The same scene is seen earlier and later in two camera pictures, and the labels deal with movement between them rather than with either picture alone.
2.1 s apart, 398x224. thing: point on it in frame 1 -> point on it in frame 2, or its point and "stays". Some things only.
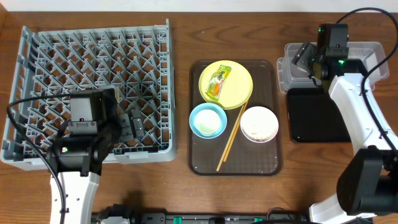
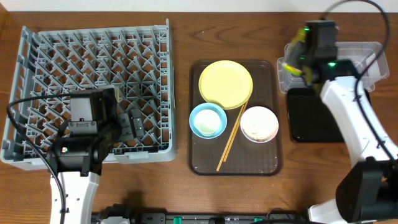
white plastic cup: (207, 122) stays
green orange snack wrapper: (214, 86) -> (293, 63)
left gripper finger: (126, 132) stays
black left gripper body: (125, 125) stays
